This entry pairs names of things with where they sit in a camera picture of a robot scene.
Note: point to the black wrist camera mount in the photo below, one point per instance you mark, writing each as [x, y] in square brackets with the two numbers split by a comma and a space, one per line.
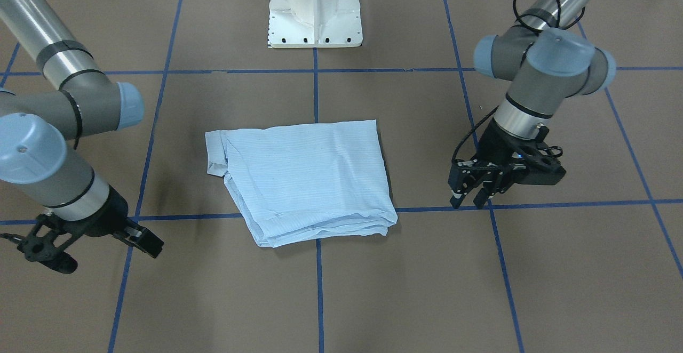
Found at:
[47, 242]
[541, 165]

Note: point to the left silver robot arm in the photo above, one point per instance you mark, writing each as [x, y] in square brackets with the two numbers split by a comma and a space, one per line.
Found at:
[545, 63]

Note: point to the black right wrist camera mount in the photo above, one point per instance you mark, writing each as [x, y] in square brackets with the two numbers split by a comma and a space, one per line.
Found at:
[47, 242]

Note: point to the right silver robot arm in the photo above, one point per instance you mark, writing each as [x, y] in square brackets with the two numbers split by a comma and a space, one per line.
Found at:
[40, 132]

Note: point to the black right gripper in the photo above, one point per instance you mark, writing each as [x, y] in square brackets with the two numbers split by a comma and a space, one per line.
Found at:
[108, 213]

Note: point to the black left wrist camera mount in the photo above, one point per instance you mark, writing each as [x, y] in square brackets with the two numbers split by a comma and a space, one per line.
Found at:
[541, 165]

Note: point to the light blue button-up shirt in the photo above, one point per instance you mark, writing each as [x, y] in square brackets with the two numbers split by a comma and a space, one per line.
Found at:
[295, 183]

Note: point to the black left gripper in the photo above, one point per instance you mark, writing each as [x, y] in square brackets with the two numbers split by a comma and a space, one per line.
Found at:
[495, 144]

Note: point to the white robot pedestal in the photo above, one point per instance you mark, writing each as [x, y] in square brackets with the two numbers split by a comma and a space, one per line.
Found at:
[314, 24]

